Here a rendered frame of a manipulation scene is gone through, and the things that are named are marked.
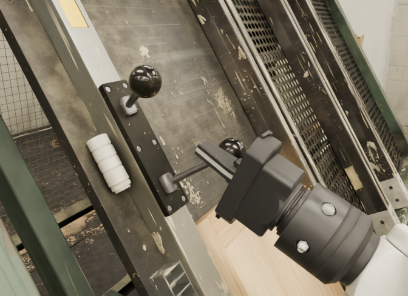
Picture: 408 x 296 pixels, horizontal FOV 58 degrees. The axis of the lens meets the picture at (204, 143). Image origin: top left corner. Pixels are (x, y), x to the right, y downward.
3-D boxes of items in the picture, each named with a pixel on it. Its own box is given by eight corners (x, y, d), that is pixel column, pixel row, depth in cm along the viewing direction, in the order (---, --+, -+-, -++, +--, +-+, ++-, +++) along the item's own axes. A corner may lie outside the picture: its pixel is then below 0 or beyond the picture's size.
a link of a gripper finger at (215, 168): (193, 150, 45) (234, 179, 43) (206, 142, 48) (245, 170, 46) (188, 159, 46) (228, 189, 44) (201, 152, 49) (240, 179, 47)
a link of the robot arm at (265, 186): (244, 144, 37) (350, 216, 34) (277, 122, 45) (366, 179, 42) (199, 228, 44) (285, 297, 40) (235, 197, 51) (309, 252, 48)
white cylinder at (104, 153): (81, 144, 50) (108, 197, 50) (93, 136, 48) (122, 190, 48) (98, 138, 52) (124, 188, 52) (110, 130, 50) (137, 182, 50)
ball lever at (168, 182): (161, 202, 50) (248, 162, 46) (149, 178, 50) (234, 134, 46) (172, 194, 54) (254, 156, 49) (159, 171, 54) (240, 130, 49)
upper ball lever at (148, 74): (120, 125, 52) (142, 97, 40) (107, 101, 52) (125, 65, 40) (144, 115, 53) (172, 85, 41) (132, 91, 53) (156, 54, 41)
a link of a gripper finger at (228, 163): (206, 142, 48) (245, 170, 46) (193, 150, 45) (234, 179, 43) (210, 132, 47) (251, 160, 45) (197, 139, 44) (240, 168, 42)
